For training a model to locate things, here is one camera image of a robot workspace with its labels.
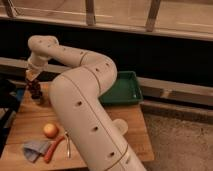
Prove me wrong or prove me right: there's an apple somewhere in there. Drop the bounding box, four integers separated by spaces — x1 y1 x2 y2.
43 123 58 138

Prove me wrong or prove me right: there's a green plastic tray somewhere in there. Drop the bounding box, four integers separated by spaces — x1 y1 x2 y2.
99 71 143 106

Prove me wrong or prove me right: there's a white plastic cup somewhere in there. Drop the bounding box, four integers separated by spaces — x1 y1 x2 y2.
113 119 128 135

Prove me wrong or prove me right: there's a wooden board table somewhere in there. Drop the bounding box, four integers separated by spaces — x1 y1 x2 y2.
0 82 154 171

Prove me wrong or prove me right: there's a grey cloth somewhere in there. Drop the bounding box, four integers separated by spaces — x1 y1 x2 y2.
23 140 51 163

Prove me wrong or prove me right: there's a small metal cup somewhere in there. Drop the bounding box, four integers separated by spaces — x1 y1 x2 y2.
32 96 44 105

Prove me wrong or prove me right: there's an orange carrot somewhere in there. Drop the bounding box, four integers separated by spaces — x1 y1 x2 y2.
44 136 65 163

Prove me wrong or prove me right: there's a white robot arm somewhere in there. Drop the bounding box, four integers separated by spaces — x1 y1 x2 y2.
26 35 146 171

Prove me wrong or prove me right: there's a dark grape bunch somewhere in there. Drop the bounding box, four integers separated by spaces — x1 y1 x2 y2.
26 79 43 99

